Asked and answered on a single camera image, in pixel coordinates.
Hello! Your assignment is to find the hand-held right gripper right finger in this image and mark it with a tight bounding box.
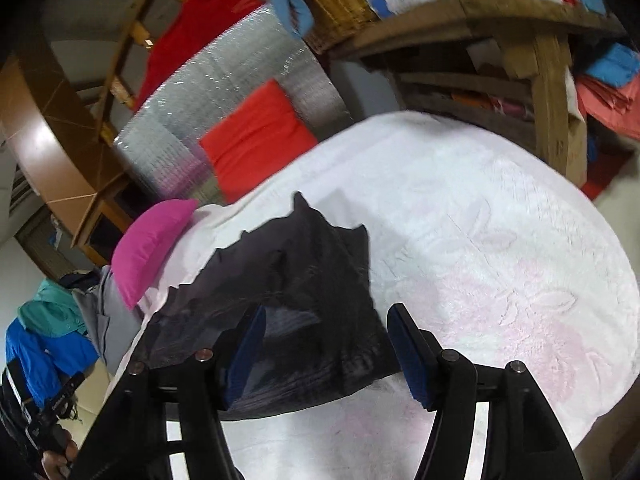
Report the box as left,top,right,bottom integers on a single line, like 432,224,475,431
386,303,586,480

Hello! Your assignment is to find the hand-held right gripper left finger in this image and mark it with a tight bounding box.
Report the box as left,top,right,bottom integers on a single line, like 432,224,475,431
67,305,268,480

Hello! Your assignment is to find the black quilted jacket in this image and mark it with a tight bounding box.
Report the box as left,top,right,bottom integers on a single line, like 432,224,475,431
131,191,403,421

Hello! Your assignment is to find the person's left hand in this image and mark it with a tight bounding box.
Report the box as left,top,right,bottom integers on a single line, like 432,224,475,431
41,436,80,480

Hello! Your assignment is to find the blue jacket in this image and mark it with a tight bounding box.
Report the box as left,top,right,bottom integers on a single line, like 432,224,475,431
5,317,99,409

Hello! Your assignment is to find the teal jacket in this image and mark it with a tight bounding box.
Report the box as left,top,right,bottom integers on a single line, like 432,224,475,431
17,279,90,339

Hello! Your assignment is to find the grey cloth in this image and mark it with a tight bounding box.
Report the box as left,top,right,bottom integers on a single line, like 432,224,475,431
72,265,145,377

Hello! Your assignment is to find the white pink-patterned blanket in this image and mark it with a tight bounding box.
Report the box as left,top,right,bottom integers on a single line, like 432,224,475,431
107,110,640,480

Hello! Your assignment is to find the magenta pillow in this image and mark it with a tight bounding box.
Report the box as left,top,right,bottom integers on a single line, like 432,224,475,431
111,199,200,311

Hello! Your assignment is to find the orange-red cushion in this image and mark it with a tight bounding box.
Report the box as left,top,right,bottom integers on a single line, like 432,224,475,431
199,79,318,202

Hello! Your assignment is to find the silver foil mat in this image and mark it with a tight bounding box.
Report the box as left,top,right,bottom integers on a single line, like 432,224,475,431
112,2,357,208

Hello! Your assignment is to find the brown wooden cabinet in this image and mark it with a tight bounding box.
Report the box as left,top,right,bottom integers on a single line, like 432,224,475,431
0,25,146,267

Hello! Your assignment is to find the wooden table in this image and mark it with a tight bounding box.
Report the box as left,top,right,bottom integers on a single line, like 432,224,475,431
327,0,628,188

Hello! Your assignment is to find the stack of coral cloths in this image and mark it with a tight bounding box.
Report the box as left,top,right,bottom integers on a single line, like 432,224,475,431
575,74,640,127

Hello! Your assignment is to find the red cloth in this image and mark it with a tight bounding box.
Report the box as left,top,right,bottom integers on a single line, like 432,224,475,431
132,0,266,111

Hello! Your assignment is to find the wicker basket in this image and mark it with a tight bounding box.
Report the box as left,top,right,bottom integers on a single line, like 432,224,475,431
295,0,382,54

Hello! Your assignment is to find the bright blue cloth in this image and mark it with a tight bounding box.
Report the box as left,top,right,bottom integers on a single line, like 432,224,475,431
584,42,640,92

